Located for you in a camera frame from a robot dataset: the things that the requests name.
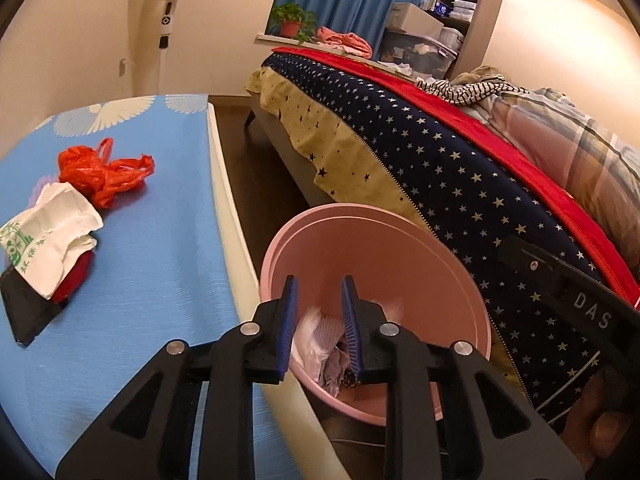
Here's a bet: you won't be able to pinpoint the white green-printed tissue pack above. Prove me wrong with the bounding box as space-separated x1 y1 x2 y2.
0 182 104 301

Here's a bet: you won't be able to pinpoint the clear storage bin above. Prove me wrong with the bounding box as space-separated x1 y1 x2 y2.
378 27 458 76

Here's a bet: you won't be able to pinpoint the black packet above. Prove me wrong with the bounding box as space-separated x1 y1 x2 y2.
0 265 63 347

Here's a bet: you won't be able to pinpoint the yellow star bed sheet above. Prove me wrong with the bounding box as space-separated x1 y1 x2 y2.
243 67 436 233

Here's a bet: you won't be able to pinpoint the cloths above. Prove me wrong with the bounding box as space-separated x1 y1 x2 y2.
292 307 346 386

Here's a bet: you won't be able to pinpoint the white lidded box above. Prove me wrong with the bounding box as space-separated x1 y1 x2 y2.
439 25 465 51

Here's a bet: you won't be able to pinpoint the potted green plant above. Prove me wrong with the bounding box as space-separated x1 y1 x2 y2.
267 2 319 45

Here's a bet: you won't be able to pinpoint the pink plastic bin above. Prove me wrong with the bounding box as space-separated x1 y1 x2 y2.
259 204 493 428

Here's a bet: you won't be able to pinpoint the white standing fan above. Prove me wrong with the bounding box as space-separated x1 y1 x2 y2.
129 0 228 98

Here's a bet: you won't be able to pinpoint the red blanket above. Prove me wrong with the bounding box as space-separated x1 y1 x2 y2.
272 46 640 311

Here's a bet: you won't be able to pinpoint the striped garment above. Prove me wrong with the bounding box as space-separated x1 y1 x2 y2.
416 76 531 106

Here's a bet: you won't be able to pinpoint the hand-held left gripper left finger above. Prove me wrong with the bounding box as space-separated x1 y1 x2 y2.
55 276 299 480

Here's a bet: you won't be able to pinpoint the table with blue cloth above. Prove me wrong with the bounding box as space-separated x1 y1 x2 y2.
0 92 331 478

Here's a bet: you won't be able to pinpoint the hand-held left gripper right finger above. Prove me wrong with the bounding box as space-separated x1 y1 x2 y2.
341 276 585 480

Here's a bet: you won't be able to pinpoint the wooden bookshelf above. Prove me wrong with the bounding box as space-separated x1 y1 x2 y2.
430 0 488 56

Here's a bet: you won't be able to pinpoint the pink clothes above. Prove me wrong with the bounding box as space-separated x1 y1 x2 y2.
316 26 375 58

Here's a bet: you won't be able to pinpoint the red packet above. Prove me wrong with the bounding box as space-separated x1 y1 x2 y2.
52 250 96 306

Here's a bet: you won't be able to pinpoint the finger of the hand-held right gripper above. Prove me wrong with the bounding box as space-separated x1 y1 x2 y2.
497 234 566 301

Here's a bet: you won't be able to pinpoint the red plastic bag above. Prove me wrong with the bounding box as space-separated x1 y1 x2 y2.
57 137 156 210

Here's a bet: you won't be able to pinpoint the bed with red blanket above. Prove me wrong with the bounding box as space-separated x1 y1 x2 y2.
261 52 640 421

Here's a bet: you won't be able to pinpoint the plaid quilt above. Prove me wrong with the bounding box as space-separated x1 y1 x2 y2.
460 87 640 281

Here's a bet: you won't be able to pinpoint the white foam net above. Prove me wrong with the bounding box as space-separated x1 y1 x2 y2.
320 312 346 341

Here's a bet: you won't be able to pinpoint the grey bed frame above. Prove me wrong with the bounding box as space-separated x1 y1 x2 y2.
245 95 341 206

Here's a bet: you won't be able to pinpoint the person's right hand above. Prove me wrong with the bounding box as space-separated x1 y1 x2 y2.
562 367 640 471

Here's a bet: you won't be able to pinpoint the white paper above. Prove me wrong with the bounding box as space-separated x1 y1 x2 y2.
320 350 351 391

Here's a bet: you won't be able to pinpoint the grey cardboard box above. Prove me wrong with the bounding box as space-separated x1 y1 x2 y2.
389 2 445 36

